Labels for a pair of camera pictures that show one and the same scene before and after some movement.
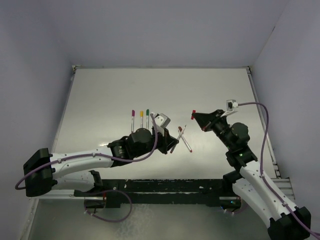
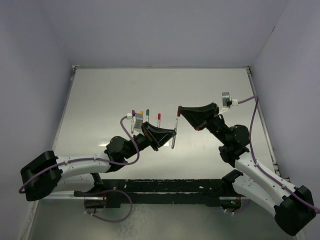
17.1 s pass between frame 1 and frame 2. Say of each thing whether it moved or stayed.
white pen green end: stayed
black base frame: stayed
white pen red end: moved
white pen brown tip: moved
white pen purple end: stayed
